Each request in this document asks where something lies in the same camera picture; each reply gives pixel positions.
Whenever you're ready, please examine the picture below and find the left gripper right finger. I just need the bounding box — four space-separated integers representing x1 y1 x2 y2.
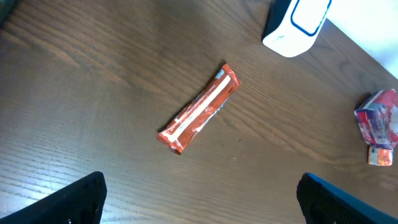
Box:
297 172 397 224

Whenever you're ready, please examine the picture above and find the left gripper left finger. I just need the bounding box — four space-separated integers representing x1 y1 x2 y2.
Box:
1 171 107 224

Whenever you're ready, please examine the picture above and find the small orange carton box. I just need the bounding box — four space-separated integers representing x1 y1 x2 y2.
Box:
368 146 393 166

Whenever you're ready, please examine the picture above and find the red purple snack bag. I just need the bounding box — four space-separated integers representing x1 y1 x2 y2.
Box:
354 89 397 150

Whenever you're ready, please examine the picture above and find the orange brown snack bar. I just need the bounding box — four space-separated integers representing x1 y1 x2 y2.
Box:
157 63 241 154

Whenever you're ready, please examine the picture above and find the white barcode scanner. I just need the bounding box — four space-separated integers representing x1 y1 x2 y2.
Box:
262 0 332 58

